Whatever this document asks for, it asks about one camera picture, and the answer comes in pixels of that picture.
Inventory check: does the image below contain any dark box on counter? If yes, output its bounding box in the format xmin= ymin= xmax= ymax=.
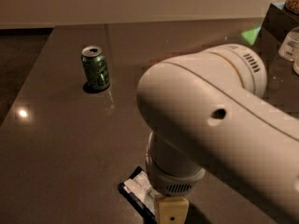
xmin=261 ymin=3 xmax=299 ymax=113

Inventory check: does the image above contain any jar with brown contents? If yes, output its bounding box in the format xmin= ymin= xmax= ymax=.
xmin=285 ymin=0 xmax=299 ymax=14

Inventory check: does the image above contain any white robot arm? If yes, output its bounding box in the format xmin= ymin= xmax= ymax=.
xmin=136 ymin=44 xmax=299 ymax=224

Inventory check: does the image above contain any green soda can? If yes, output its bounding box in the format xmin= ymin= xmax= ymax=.
xmin=81 ymin=46 xmax=110 ymax=91

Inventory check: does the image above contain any white plastic container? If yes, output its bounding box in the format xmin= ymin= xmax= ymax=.
xmin=278 ymin=27 xmax=299 ymax=62

